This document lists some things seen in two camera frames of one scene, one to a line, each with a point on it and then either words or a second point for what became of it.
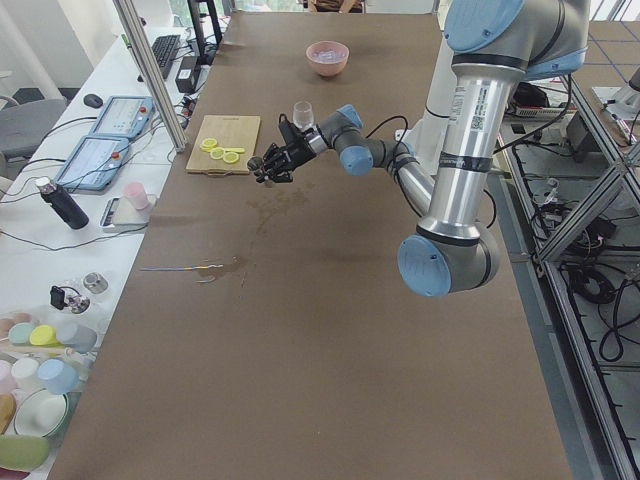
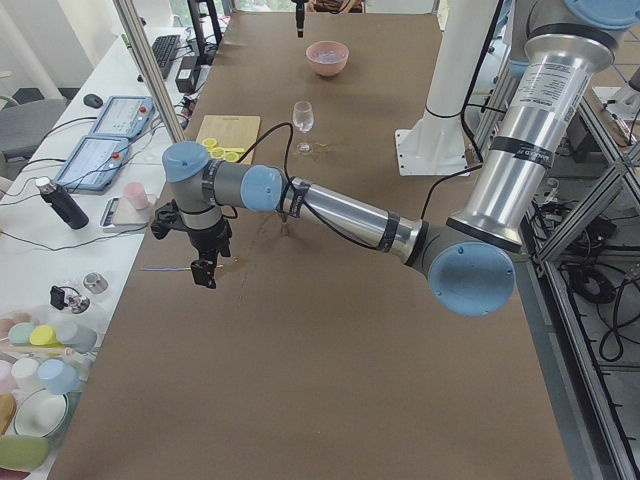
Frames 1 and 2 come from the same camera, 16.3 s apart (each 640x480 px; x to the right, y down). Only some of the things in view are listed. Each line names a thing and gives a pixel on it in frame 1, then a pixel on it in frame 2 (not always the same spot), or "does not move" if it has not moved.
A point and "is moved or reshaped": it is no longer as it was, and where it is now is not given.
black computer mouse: [93, 101] does not move
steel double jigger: [255, 164] is moved or reshaped
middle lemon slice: [217, 153] does not move
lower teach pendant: [92, 163] does not move
